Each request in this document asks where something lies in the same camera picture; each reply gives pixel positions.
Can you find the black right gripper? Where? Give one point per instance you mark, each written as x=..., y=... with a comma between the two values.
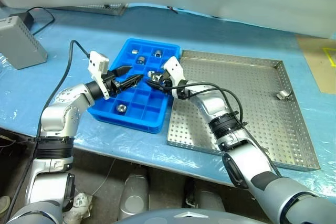
x=166, y=81

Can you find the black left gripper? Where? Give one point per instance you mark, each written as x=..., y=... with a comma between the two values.
x=111, y=83

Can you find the metal roller with black rim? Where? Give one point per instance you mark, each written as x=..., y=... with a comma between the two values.
x=157, y=53
x=141, y=60
x=156, y=77
x=151, y=72

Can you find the metal nut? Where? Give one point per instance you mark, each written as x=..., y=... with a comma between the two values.
x=121, y=108

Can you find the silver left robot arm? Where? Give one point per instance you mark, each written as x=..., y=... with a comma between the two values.
x=65, y=98

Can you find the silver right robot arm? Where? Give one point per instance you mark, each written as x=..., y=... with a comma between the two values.
x=210, y=103

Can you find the blue plastic compartment tray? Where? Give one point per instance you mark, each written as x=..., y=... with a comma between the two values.
x=136, y=108

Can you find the perforated steel tray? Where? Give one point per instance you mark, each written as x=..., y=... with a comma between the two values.
x=236, y=82

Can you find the small silver metal block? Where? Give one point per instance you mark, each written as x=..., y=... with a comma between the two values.
x=135, y=51

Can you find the blue plastic table cover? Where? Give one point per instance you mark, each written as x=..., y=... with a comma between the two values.
x=78, y=32

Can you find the flat perforated metal plate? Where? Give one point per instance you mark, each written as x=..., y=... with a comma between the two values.
x=110, y=9

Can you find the grey perforated metal box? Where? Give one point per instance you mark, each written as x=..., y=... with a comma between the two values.
x=21, y=43

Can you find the black power adapter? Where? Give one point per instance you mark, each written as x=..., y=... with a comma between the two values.
x=27, y=19

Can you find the silver robot leg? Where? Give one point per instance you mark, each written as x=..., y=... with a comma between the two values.
x=135, y=195
x=207, y=200

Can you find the small silver metal part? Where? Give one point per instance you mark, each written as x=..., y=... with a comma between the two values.
x=283, y=95

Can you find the crumpled white cloth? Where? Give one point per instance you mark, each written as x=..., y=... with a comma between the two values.
x=78, y=203

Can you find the grey robot torso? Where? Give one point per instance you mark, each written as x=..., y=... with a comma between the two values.
x=183, y=217

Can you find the brown cardboard sheet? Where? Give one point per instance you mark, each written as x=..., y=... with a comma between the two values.
x=312, y=72

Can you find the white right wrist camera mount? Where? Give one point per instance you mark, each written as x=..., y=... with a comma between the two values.
x=174, y=70

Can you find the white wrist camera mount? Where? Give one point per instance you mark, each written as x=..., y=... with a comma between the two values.
x=174, y=70
x=95, y=61

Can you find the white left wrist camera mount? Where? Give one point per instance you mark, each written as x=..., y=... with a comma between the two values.
x=95, y=61

